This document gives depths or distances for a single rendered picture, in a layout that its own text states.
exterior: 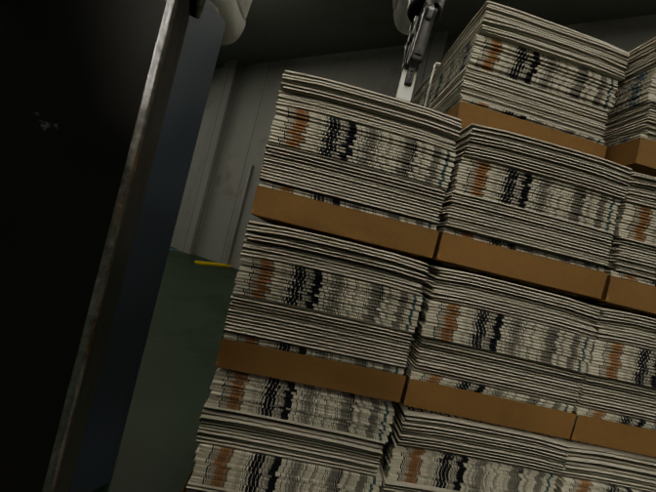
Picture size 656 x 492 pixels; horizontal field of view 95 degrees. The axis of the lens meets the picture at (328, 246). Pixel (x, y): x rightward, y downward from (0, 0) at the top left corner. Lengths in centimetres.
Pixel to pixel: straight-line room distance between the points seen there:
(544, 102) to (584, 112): 8
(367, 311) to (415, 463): 25
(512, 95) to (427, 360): 48
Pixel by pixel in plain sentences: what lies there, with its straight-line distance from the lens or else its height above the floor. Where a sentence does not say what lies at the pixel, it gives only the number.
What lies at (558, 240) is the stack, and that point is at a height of 68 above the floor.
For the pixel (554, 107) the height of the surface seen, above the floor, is 92.
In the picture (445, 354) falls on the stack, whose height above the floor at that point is 46.
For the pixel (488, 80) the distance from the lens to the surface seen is 66.
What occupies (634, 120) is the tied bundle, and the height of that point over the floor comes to 92.
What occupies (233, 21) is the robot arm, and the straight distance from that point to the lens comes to 104.
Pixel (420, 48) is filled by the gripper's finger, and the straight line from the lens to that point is 75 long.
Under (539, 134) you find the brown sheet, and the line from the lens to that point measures 67.
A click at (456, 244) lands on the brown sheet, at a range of 51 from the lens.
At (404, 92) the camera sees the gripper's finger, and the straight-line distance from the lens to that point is 74.
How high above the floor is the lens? 58
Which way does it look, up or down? 1 degrees up
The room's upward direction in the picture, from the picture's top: 14 degrees clockwise
